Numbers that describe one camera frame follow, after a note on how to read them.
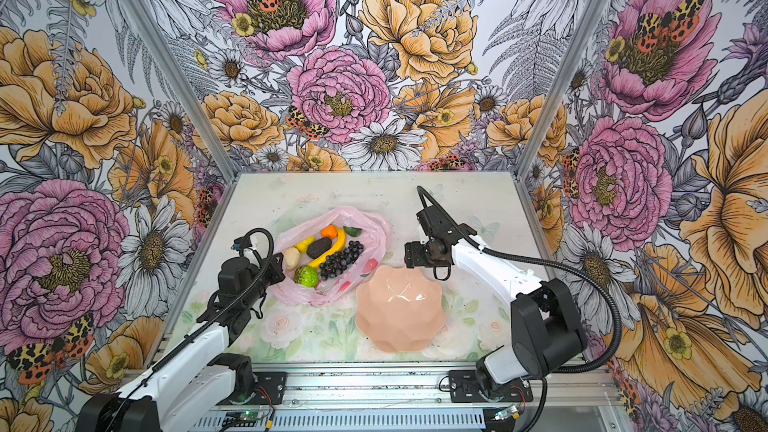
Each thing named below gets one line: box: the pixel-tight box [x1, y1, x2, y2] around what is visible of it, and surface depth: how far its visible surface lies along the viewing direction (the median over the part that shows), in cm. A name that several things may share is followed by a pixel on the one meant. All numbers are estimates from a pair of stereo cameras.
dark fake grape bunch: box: [319, 240, 364, 281], surface depth 94 cm
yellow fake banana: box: [308, 227, 346, 269], surface depth 101 cm
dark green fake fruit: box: [343, 226, 363, 237], surface depth 102 cm
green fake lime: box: [294, 265, 319, 288], surface depth 89 cm
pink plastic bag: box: [269, 206, 391, 306], surface depth 93 cm
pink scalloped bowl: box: [355, 265, 446, 353], surface depth 89 cm
